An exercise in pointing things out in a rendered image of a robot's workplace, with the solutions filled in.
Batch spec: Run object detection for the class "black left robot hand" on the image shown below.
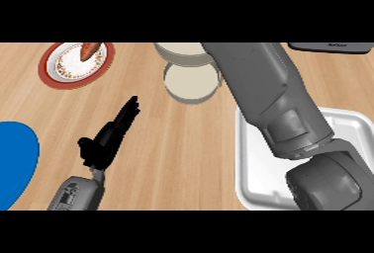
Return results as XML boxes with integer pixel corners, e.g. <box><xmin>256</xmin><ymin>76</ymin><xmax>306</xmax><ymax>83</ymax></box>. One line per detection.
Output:
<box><xmin>75</xmin><ymin>95</ymin><xmax>142</xmax><ymax>171</ymax></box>

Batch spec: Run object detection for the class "cream tiered basket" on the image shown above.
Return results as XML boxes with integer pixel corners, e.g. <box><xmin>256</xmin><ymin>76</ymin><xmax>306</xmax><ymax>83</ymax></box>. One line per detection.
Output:
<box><xmin>154</xmin><ymin>42</ymin><xmax>223</xmax><ymax>106</ymax></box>

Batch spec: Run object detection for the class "white tray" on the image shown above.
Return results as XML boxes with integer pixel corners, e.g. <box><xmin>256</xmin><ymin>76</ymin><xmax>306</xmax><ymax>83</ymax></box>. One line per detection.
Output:
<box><xmin>233</xmin><ymin>106</ymin><xmax>374</xmax><ymax>211</ymax></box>

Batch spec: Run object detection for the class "blue round placemat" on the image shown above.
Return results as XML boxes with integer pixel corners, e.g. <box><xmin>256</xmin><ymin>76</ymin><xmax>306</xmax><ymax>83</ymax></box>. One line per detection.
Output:
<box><xmin>0</xmin><ymin>121</ymin><xmax>41</xmax><ymax>211</ymax></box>

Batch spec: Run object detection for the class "red rimmed patterned plate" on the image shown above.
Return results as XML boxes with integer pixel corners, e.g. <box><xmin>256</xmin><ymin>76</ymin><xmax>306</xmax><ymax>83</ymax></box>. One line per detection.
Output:
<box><xmin>37</xmin><ymin>42</ymin><xmax>117</xmax><ymax>91</ymax></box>

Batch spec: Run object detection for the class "orange carrot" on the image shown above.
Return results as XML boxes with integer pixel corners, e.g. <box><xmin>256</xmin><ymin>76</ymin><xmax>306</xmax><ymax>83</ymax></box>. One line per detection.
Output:
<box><xmin>78</xmin><ymin>42</ymin><xmax>102</xmax><ymax>62</ymax></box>

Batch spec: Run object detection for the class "dark grey flat appliance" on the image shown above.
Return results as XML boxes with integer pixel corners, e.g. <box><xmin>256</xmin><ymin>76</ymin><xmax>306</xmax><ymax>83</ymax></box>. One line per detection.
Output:
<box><xmin>287</xmin><ymin>42</ymin><xmax>374</xmax><ymax>55</ymax></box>

